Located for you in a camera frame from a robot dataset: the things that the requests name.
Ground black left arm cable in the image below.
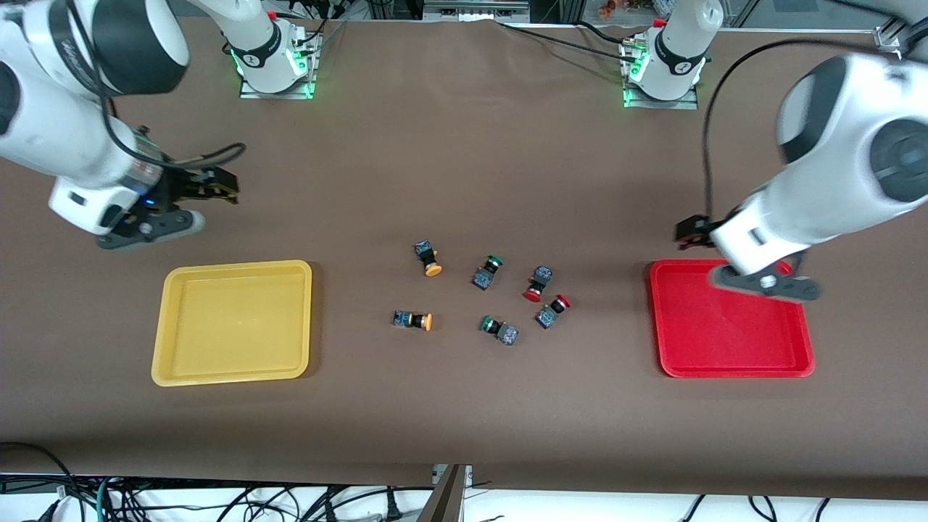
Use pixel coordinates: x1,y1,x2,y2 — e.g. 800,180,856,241
702,0,928,218

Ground brown table cover sheet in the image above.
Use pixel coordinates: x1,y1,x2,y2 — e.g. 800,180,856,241
0,16,928,501

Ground metal frame post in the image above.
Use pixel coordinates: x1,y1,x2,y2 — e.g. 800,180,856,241
417,464,465,522

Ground black looping floor cable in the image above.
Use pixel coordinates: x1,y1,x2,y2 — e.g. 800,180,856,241
0,441,73,501

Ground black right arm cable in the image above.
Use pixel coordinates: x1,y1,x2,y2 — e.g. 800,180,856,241
65,0,247,171

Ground aluminium frame profile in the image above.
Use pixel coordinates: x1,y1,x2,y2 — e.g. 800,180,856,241
874,0,928,57

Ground grey metal rail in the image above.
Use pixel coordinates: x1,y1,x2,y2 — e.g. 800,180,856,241
423,0,531,22

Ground yellow plastic tray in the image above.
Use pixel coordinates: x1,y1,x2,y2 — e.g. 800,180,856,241
151,260,314,387

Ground small orange objects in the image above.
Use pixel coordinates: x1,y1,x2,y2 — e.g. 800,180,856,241
598,0,653,19

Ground green mushroom push button switch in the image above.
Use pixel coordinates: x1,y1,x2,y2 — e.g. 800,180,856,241
472,254,505,291
479,315,520,347

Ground red plastic tray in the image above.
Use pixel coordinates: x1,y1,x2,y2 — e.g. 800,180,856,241
649,260,816,379

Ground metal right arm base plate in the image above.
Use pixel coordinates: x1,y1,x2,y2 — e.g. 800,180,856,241
239,33,318,100

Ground black arm base cable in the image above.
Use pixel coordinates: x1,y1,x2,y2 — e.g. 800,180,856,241
279,0,349,55

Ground long black table cable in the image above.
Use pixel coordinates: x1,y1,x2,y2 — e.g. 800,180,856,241
495,20,633,59

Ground red mushroom button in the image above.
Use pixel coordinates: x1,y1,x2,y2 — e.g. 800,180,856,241
523,265,554,303
536,294,572,329

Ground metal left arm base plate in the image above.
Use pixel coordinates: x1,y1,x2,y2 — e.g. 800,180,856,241
622,40,700,111

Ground teal floor cable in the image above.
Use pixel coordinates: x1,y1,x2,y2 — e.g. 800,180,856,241
96,475,117,522

